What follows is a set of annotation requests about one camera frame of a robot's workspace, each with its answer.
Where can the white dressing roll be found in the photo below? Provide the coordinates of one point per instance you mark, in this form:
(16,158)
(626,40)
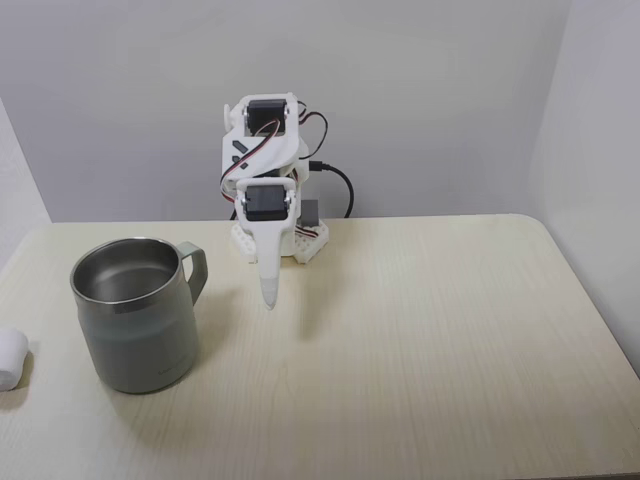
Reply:
(11,360)

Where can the grey clamp block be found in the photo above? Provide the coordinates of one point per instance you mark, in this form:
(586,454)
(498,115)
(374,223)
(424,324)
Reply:
(310,214)

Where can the grey steel mug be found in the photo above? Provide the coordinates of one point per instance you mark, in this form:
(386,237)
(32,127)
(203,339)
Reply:
(135,340)

